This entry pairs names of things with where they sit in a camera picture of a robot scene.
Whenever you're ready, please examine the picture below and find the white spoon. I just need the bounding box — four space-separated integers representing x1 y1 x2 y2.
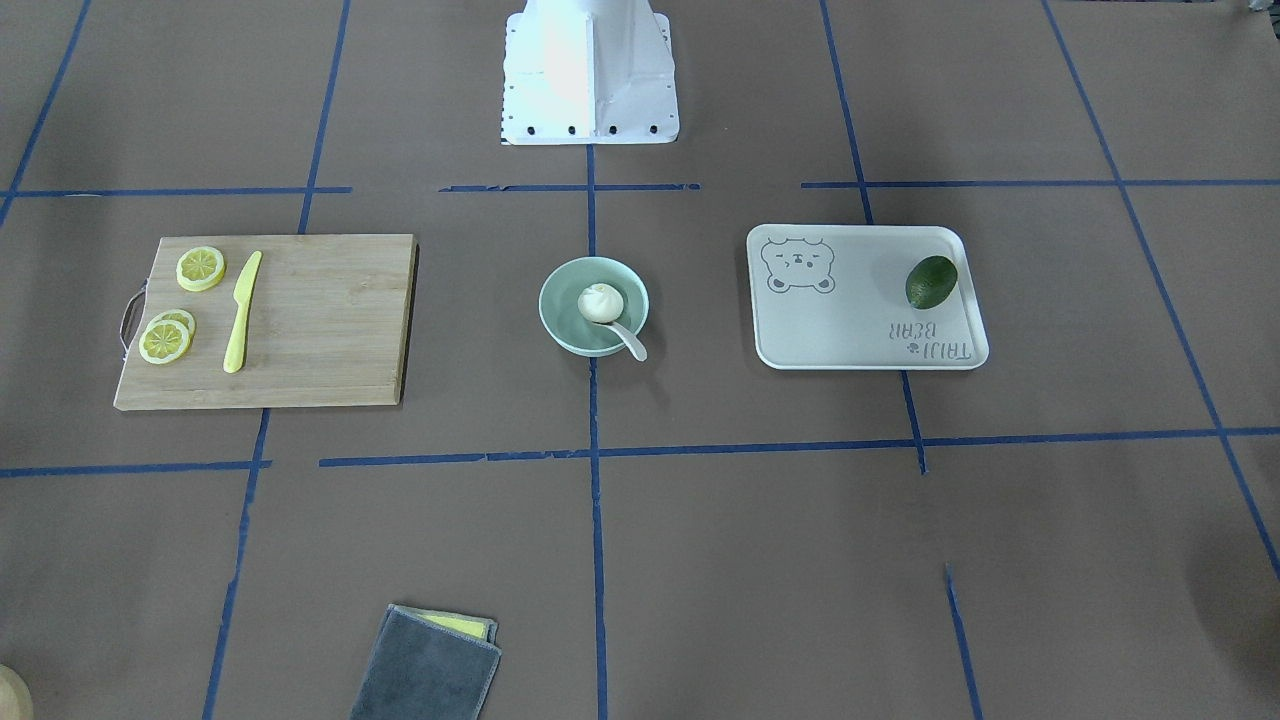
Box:
596 322 649 363

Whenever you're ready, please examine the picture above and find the white bun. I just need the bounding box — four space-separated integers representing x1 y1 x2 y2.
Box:
576 283 625 325

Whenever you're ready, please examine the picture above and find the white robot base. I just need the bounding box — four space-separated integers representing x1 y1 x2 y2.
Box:
500 1 681 146

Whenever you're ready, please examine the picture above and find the mint green bowl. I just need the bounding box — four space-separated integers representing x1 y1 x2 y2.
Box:
539 258 650 357

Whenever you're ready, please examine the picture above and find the white bear tray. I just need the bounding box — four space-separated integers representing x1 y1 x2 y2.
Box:
745 224 989 370

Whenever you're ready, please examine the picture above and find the green avocado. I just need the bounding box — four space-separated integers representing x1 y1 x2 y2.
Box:
904 255 959 310

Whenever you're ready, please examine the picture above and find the bamboo cutting board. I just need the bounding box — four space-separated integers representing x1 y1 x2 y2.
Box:
114 234 417 411

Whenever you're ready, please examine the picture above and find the grey folded cloth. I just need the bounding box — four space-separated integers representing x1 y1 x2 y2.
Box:
349 603 502 719

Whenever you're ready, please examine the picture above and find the yellow plastic knife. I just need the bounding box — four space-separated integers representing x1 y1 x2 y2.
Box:
221 250 262 374

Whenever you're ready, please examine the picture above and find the lemon slice under upper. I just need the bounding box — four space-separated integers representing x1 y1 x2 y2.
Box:
147 307 197 338

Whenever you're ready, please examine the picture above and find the lemon slice near handle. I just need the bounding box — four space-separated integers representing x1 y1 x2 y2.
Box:
138 320 193 365

